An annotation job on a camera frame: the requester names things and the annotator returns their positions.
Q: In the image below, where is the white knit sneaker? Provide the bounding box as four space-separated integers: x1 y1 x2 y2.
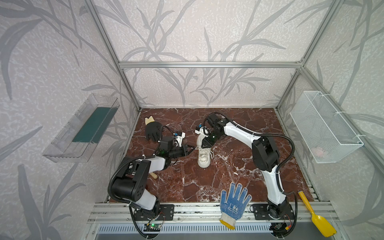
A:
195 134 215 169

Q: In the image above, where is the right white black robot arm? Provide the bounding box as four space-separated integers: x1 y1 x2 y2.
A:
199 112 295 219

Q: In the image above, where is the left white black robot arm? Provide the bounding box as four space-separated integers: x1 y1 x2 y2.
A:
108 136 195 215

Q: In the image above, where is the black work glove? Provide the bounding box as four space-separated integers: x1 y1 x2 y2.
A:
145 116 163 142

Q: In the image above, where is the left green circuit board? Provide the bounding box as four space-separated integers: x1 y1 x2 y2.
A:
143 224 162 232

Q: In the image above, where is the blue dotted work glove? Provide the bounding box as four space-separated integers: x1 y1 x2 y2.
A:
220 182 252 230

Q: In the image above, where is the pink item in basket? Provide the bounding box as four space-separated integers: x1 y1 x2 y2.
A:
311 147 326 158

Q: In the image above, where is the right circuit board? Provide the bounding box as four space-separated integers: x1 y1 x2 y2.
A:
270 223 288 233

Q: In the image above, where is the yellow plastic scoop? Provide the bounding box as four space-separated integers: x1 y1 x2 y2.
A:
298 191 337 238

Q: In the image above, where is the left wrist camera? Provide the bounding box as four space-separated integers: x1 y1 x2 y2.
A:
174 131 186 147

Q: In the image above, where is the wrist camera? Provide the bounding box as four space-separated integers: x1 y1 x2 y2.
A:
174 131 186 147
195 125 211 137

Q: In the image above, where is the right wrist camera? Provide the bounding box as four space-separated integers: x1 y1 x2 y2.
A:
195 125 211 137

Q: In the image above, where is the wooden handle blue mallet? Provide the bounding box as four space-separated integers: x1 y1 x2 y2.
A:
150 173 158 180

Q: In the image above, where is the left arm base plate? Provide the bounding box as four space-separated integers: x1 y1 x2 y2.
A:
134 204 175 221

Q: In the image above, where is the clear plastic wall tray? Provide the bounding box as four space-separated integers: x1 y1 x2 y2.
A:
43 94 120 163

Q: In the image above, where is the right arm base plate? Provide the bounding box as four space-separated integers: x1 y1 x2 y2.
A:
250 203 295 221

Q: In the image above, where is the white wire mesh basket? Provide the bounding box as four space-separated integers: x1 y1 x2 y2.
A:
290 91 364 164

